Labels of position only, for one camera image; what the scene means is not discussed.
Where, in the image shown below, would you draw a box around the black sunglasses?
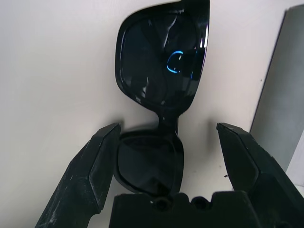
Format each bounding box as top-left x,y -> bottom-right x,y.
113,0 -> 211,198

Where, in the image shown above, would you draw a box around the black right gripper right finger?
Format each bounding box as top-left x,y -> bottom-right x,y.
216,123 -> 304,228

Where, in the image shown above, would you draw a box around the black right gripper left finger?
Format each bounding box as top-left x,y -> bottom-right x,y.
35,123 -> 122,228

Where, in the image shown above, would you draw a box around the grey glasses case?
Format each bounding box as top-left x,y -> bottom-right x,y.
249,4 -> 304,167

